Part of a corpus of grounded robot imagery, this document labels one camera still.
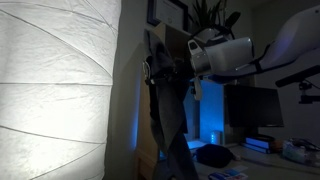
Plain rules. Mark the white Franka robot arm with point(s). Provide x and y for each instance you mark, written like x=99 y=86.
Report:
x=233 y=55

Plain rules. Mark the blue lit box device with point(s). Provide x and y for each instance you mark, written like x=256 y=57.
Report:
x=258 y=142

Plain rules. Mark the black framed picture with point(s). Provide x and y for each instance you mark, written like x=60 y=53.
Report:
x=168 y=11

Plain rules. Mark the wooden shelf unit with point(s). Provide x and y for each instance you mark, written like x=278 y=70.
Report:
x=143 y=133

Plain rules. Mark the black computer monitor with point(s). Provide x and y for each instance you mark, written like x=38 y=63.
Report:
x=253 y=106

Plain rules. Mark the white paper lamp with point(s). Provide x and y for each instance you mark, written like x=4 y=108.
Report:
x=50 y=83

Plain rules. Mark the clear plastic bag clutter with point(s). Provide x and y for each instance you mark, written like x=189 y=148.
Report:
x=301 y=151

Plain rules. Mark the dark blue bag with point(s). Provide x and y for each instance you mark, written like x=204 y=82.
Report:
x=213 y=155

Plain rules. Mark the plant in small pot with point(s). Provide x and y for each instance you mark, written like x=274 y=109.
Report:
x=230 y=20

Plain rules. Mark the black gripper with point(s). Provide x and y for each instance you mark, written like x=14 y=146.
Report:
x=183 y=70

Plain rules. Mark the plant in white pot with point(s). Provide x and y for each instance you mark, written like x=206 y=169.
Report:
x=205 y=16

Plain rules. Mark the blue white booklet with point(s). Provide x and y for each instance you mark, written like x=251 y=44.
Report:
x=228 y=174

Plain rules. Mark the white cylinder speaker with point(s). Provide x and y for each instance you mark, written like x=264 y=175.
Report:
x=215 y=137

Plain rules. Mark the gray knit sweater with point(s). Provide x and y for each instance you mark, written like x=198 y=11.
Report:
x=168 y=110

